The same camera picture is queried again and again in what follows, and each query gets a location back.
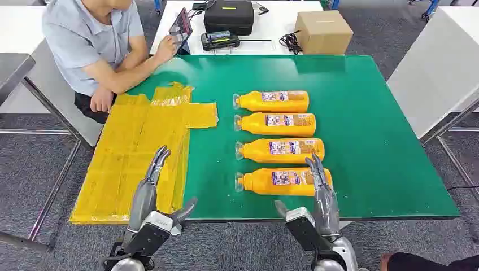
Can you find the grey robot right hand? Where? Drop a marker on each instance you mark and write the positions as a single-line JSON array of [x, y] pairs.
[[325, 209]]

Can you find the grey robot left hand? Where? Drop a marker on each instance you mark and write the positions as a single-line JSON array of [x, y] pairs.
[[144, 202]]

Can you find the person's left hand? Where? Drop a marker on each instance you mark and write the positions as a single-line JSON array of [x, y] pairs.
[[101, 100]]

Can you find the person's right hand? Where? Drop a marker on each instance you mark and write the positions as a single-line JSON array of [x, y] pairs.
[[166, 48]]

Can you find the orange drink bottle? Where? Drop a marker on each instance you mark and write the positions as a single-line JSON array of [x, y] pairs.
[[254, 103], [262, 185], [254, 126], [258, 152]]

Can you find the black tablet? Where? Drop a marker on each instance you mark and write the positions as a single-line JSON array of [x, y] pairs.
[[180, 30]]

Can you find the yellow plastic sheet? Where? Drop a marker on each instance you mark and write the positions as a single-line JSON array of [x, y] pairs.
[[127, 157]]

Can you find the black handheld controller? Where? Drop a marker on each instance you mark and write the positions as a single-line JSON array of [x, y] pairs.
[[220, 41]]

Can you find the person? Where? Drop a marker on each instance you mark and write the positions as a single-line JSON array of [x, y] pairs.
[[86, 37]]

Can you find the black carrying case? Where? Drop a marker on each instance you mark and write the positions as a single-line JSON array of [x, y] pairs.
[[229, 16]]

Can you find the green table mat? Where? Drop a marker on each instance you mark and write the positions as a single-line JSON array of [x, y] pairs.
[[374, 149]]

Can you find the thin black stick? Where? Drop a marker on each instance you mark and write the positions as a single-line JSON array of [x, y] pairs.
[[256, 40]]

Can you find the white side desk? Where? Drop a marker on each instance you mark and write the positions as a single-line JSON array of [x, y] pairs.
[[438, 63], [18, 30]]

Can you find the white table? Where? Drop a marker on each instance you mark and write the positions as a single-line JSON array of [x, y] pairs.
[[273, 22]]

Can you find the brown cardboard box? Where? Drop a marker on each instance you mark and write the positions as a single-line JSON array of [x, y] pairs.
[[323, 33]]

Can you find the blue chair base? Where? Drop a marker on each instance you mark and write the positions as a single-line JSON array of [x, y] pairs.
[[431, 9]]

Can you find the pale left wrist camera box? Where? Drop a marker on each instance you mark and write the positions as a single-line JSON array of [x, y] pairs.
[[161, 221]]

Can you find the metal desk frame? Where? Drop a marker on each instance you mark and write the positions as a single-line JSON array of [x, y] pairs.
[[56, 187], [453, 159]]

